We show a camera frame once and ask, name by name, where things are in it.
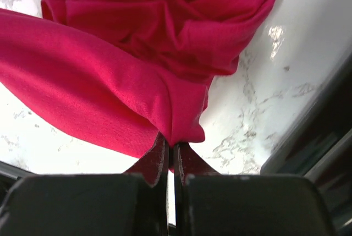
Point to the magenta t shirt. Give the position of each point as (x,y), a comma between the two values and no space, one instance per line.
(116,73)

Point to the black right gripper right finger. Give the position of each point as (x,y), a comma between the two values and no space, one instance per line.
(209,203)

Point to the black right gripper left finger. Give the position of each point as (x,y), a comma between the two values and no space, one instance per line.
(131,203)

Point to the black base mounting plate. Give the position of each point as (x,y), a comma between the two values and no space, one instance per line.
(319,148)

